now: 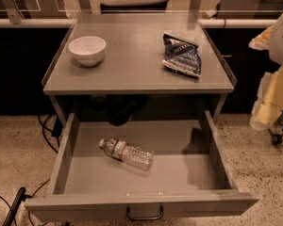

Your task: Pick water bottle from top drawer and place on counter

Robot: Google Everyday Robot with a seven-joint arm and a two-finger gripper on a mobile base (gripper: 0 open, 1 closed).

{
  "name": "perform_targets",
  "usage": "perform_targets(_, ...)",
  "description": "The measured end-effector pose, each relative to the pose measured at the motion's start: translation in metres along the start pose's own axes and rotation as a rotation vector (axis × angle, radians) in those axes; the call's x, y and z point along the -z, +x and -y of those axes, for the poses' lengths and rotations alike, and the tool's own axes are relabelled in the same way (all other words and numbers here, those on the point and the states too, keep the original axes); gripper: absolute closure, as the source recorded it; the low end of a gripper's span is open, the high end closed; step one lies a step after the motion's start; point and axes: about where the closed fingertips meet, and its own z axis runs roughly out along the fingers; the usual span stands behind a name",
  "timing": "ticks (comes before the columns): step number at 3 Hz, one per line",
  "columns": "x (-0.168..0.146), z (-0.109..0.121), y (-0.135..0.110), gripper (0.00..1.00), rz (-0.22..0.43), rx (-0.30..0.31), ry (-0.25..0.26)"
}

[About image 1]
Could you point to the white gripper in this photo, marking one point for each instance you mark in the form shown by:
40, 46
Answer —
268, 106

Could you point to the clear plastic water bottle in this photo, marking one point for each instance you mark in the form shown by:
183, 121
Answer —
121, 150

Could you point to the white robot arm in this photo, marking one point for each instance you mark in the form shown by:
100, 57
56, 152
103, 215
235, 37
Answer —
271, 39

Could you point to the grey cabinet with counter top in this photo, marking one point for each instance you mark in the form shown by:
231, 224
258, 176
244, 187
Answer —
132, 64

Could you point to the open grey top drawer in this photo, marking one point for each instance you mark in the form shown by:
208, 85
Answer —
189, 177

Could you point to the black wheeled stand base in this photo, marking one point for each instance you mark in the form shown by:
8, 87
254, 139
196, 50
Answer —
279, 134

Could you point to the blue chip bag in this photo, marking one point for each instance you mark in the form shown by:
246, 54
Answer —
181, 56

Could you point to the black chair back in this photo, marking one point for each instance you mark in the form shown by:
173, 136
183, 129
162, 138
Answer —
145, 7

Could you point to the white ceramic bowl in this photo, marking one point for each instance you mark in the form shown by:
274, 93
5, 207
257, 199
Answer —
88, 50

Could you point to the black power strip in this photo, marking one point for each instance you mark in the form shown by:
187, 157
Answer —
20, 197

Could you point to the black drawer handle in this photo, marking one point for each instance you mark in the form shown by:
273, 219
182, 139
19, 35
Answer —
135, 215

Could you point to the white horizontal rail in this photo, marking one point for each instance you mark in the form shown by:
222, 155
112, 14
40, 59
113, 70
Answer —
206, 23

